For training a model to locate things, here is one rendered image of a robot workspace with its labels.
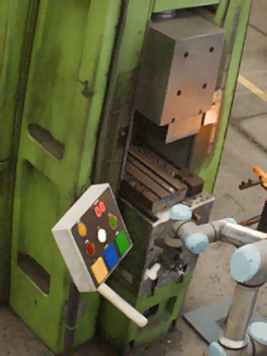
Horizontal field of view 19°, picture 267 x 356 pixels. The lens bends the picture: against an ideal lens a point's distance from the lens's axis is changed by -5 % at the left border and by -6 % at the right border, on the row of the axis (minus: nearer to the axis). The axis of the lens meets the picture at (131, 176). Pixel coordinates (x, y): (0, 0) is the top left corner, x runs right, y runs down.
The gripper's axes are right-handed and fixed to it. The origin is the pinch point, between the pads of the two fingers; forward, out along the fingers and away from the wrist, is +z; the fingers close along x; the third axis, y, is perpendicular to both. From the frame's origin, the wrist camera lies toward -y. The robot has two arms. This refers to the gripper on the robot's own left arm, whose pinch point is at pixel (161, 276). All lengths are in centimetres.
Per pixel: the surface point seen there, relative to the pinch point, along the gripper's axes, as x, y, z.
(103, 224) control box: -21.2, -15.0, -17.5
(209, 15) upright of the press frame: 38, -71, -81
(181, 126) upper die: 19, -44, -40
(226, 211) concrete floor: 121, -144, 94
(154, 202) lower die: 12.2, -41.4, -4.2
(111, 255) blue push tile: -19.0, -7.9, -7.8
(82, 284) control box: -33.7, 1.7, -3.1
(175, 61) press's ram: 9, -40, -73
